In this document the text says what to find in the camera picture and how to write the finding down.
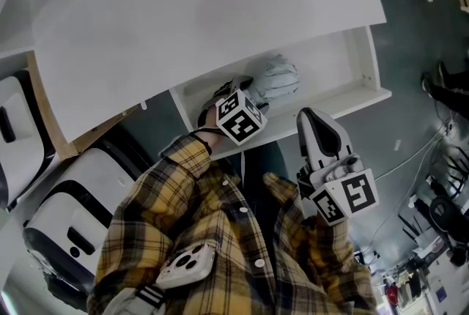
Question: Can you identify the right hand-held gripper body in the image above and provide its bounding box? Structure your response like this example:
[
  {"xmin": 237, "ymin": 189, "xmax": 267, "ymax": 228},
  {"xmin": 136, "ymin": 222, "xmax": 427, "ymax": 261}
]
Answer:
[{"xmin": 297, "ymin": 155, "xmax": 380, "ymax": 226}]

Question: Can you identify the person's left forearm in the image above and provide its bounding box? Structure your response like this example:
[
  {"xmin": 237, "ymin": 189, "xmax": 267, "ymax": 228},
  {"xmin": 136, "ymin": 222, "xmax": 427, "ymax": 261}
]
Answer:
[{"xmin": 106, "ymin": 136, "xmax": 213, "ymax": 270}]

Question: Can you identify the white open shelf unit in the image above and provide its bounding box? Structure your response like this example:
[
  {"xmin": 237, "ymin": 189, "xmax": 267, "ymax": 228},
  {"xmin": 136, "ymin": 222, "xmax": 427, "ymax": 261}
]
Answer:
[{"xmin": 0, "ymin": 0, "xmax": 81, "ymax": 58}]

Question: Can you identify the brown cardboard box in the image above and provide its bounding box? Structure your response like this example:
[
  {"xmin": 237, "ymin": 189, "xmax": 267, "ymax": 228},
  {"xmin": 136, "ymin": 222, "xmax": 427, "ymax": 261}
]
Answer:
[{"xmin": 25, "ymin": 51, "xmax": 142, "ymax": 160}]

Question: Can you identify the person's left hand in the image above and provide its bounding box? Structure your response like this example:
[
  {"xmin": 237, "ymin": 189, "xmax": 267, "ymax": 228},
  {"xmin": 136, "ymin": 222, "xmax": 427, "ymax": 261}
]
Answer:
[{"xmin": 199, "ymin": 106, "xmax": 224, "ymax": 148}]

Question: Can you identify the yellow plaid shirt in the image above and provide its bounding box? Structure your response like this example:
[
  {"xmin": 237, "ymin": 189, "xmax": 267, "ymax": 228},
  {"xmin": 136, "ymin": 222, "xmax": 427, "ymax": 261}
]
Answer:
[{"xmin": 86, "ymin": 136, "xmax": 378, "ymax": 315}]

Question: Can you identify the white desk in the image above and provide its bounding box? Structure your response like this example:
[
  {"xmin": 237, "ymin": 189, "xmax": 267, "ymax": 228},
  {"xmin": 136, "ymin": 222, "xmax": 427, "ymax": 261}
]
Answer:
[{"xmin": 0, "ymin": 0, "xmax": 393, "ymax": 160}]

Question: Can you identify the person's right forearm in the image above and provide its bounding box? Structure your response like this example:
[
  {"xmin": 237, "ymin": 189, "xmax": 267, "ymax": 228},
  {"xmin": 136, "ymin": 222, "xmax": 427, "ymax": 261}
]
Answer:
[{"xmin": 300, "ymin": 216, "xmax": 356, "ymax": 285}]

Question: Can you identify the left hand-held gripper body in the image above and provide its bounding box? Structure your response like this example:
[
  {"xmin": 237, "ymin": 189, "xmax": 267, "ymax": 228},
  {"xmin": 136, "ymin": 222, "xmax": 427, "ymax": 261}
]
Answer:
[{"xmin": 197, "ymin": 75, "xmax": 268, "ymax": 147}]

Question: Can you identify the white and black robot machine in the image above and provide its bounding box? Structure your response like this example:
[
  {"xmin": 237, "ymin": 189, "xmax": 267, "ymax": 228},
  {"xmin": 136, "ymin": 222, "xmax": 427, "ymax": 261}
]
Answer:
[
  {"xmin": 0, "ymin": 70, "xmax": 56, "ymax": 212},
  {"xmin": 21, "ymin": 148, "xmax": 139, "ymax": 285}
]

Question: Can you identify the grey bag with striped strap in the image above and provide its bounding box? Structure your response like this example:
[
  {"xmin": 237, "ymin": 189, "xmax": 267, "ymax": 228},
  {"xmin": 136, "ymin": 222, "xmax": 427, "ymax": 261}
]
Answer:
[{"xmin": 106, "ymin": 283, "xmax": 168, "ymax": 315}]

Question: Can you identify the white smartphone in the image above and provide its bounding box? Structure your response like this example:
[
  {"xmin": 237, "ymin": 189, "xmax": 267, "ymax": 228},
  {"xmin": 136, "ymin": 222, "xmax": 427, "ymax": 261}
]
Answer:
[{"xmin": 155, "ymin": 242, "xmax": 215, "ymax": 289}]

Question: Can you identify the white desk drawer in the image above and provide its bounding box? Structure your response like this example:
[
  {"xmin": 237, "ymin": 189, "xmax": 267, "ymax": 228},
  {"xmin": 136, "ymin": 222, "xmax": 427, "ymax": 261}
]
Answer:
[{"xmin": 169, "ymin": 26, "xmax": 393, "ymax": 160}]

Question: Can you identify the light blue cloth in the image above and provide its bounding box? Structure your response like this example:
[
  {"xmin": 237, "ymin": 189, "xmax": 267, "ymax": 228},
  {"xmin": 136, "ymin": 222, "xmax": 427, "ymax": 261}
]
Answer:
[{"xmin": 251, "ymin": 53, "xmax": 301, "ymax": 109}]

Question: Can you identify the white power cable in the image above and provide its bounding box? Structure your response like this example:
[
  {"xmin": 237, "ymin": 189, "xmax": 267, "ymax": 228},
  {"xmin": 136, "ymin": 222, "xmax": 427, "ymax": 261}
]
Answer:
[{"xmin": 373, "ymin": 122, "xmax": 455, "ymax": 182}]

